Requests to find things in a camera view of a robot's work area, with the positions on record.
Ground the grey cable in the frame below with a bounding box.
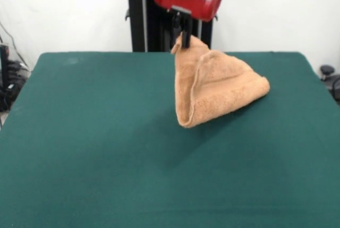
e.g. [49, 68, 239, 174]
[0, 22, 29, 66]

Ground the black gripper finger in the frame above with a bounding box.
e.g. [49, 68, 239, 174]
[182, 14, 192, 48]
[172, 11, 183, 43]

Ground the orange terry towel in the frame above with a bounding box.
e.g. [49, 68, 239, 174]
[171, 31, 271, 129]

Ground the black equipment stack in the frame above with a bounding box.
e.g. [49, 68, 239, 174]
[0, 43, 30, 112]

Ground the dark green table cloth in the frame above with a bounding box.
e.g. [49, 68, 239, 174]
[0, 51, 340, 228]

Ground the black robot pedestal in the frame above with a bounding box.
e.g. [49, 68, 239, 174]
[116, 0, 230, 53]

